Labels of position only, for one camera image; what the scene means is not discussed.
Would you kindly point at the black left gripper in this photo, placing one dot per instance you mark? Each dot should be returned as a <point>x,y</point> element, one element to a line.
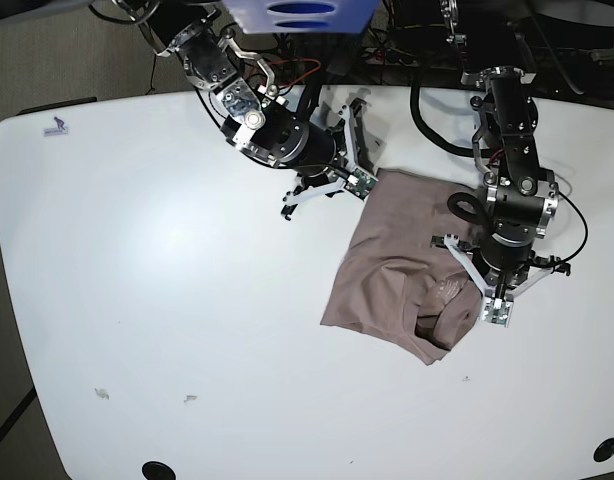
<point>501,256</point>

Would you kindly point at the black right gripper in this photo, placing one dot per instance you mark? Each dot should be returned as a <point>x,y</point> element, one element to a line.
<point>322,155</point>

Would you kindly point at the mauve T-shirt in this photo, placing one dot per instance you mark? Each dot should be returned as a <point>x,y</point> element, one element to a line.
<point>393,284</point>

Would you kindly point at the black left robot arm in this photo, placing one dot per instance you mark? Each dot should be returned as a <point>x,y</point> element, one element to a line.
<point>540,76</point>

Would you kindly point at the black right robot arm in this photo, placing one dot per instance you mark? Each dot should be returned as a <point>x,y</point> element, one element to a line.
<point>257,121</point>

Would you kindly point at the small purple logo sticker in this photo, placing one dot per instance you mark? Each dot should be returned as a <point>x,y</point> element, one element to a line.
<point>57,129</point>

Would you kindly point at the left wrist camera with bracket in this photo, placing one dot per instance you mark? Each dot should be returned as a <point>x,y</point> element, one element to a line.
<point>497,307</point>

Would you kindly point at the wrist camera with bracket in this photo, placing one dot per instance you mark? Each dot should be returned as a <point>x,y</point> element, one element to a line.
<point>497,307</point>
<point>357,182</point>

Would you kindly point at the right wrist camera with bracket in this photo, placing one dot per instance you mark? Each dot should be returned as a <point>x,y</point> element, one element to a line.
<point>357,182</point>

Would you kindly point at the blue plastic mount plate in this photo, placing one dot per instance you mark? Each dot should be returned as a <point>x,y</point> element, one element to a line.
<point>301,16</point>

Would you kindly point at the black table cable grommet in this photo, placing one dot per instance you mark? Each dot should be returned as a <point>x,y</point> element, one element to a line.
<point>604,451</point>

